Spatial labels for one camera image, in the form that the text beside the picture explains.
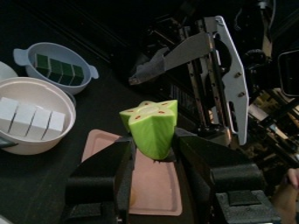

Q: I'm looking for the pink cutting board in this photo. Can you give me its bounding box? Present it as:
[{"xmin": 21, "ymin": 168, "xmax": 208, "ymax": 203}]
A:
[{"xmin": 80, "ymin": 129, "xmax": 183, "ymax": 217}]

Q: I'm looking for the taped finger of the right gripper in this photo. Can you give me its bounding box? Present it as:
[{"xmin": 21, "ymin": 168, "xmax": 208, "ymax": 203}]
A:
[{"xmin": 127, "ymin": 31, "xmax": 215, "ymax": 87}]

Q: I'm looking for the white toy pot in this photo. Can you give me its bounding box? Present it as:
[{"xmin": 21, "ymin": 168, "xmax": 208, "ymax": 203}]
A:
[{"xmin": 0, "ymin": 76, "xmax": 77, "ymax": 156}]

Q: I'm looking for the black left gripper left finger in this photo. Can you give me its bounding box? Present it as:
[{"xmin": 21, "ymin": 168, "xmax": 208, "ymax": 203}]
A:
[{"xmin": 60, "ymin": 136, "xmax": 136, "ymax": 224}]

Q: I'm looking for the black screen device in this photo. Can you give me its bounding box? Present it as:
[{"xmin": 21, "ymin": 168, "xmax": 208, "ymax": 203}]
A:
[{"xmin": 276, "ymin": 48, "xmax": 299, "ymax": 98}]

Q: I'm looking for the green starfruit toy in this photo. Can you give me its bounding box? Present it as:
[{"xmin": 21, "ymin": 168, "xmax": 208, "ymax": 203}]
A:
[{"xmin": 118, "ymin": 99, "xmax": 179, "ymax": 161}]

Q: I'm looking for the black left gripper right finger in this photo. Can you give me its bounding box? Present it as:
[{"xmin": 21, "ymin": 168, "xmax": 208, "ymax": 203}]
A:
[{"xmin": 172, "ymin": 127, "xmax": 283, "ymax": 224}]

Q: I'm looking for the pale blue toy pot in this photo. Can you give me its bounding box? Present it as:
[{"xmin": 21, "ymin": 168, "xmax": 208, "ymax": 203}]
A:
[{"xmin": 12, "ymin": 41, "xmax": 100, "ymax": 96}]

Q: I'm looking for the cutout finger of the right gripper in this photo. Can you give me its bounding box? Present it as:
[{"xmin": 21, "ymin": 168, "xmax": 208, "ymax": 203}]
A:
[{"xmin": 212, "ymin": 15, "xmax": 250, "ymax": 146}]

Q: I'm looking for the green toy block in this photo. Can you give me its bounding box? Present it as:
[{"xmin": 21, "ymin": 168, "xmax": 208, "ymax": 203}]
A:
[
  {"xmin": 32, "ymin": 52, "xmax": 52, "ymax": 76},
  {"xmin": 47, "ymin": 58, "xmax": 64, "ymax": 83},
  {"xmin": 57, "ymin": 61, "xmax": 76, "ymax": 86},
  {"xmin": 69, "ymin": 64, "xmax": 86, "ymax": 87}
]

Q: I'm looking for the white toy block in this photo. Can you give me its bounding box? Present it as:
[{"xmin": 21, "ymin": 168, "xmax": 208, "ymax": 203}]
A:
[
  {"xmin": 25, "ymin": 107, "xmax": 52, "ymax": 141},
  {"xmin": 0, "ymin": 96, "xmax": 20, "ymax": 134},
  {"xmin": 41, "ymin": 110, "xmax": 67, "ymax": 142},
  {"xmin": 8, "ymin": 102, "xmax": 37, "ymax": 138}
]

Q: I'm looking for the person's hand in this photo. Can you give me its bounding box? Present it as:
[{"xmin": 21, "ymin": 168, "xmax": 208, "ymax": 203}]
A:
[{"xmin": 271, "ymin": 167, "xmax": 299, "ymax": 224}]

